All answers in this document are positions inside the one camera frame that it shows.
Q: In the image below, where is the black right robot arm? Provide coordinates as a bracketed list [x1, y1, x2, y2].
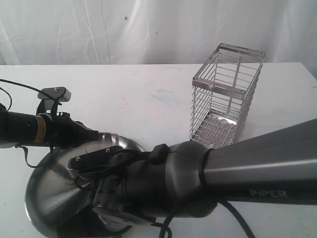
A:
[57, 119, 317, 238]

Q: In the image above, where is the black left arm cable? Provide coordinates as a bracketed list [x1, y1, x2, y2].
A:
[0, 78, 62, 168]

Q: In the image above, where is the wire metal utensil holder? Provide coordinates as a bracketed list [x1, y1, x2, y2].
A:
[190, 43, 265, 149]

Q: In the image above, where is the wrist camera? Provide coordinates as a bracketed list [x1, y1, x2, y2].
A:
[36, 87, 71, 115]
[67, 146, 123, 180]

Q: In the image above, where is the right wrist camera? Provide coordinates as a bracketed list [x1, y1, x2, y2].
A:
[67, 146, 123, 180]

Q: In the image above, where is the white backdrop curtain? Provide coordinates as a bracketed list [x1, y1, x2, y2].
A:
[0, 0, 317, 69]

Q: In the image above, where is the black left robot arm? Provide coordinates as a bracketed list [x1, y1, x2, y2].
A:
[0, 111, 101, 148]

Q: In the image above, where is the round stainless steel plate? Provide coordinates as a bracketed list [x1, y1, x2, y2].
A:
[25, 132, 144, 238]

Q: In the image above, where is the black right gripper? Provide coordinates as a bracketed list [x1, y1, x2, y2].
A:
[56, 173, 159, 238]

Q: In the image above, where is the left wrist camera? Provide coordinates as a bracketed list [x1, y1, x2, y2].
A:
[36, 87, 71, 115]

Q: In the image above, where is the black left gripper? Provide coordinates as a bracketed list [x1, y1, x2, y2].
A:
[36, 113, 99, 149]

